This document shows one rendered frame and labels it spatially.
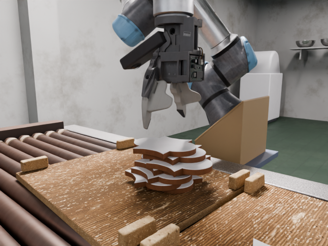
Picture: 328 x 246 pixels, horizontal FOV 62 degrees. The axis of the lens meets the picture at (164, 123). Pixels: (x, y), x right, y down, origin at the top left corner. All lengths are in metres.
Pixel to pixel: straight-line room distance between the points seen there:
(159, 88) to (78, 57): 3.17
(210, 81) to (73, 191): 0.62
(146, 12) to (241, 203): 0.43
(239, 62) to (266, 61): 5.37
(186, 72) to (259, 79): 5.84
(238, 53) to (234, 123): 0.26
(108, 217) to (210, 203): 0.18
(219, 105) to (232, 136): 0.14
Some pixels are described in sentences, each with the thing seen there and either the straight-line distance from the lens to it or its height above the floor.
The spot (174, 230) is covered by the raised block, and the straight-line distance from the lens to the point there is 0.38.
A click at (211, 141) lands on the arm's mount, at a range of 0.92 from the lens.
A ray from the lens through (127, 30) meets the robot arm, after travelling 0.63.
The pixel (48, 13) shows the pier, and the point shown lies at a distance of 3.25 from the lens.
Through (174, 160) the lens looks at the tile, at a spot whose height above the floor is 1.00.
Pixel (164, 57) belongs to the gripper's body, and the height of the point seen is 1.19.
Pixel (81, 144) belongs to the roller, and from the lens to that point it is 1.00.
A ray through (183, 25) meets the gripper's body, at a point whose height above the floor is 1.25.
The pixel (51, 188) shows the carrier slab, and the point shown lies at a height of 0.94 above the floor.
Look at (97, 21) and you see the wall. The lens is 3.85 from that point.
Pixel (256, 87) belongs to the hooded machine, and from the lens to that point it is 6.33.
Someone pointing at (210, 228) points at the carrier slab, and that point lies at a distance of 0.44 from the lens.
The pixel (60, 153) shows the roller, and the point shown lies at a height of 0.91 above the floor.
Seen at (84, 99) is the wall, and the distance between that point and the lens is 3.68.
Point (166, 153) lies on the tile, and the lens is 0.51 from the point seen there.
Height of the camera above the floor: 1.17
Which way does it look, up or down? 11 degrees down
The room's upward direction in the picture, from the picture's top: straight up
